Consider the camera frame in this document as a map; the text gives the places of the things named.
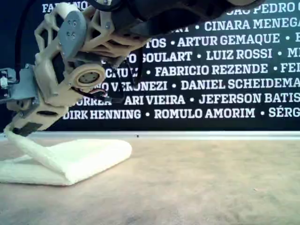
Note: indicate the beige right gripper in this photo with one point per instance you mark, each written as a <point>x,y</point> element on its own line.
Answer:
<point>51,119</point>

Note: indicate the pale yellow cloth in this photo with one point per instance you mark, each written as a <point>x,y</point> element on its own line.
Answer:
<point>82,159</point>

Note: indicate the beige and grey right arm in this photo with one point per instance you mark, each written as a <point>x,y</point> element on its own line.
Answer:
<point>72,32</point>

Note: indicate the brown felt table mat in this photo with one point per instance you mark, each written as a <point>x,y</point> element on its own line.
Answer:
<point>187,187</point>

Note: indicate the black banner with white names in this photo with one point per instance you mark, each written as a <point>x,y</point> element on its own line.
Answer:
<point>211,124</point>

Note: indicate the grey camera mount plate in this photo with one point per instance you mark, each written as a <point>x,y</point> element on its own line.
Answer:
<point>23,86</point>

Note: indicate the black camera circuit board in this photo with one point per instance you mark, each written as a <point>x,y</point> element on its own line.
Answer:
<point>4,89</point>

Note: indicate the aluminium back frame rail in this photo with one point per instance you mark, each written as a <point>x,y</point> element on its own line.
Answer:
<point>187,135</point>

